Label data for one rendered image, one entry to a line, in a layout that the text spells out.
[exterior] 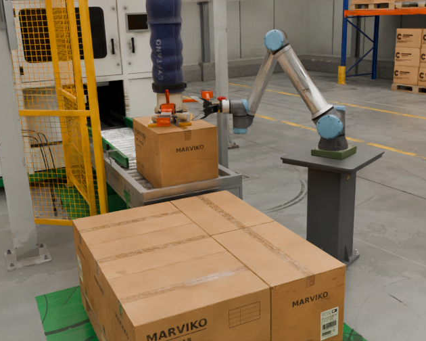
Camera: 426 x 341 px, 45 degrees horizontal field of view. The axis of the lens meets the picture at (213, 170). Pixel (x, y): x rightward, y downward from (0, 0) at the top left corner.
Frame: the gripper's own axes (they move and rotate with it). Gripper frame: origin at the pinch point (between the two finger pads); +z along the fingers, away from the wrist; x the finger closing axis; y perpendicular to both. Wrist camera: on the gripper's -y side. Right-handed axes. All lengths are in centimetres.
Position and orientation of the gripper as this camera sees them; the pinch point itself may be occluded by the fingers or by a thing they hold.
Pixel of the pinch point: (189, 108)
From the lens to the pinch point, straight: 326.6
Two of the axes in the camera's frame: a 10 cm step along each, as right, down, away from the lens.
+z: -10.0, 0.4, -0.2
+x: -0.4, -9.6, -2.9
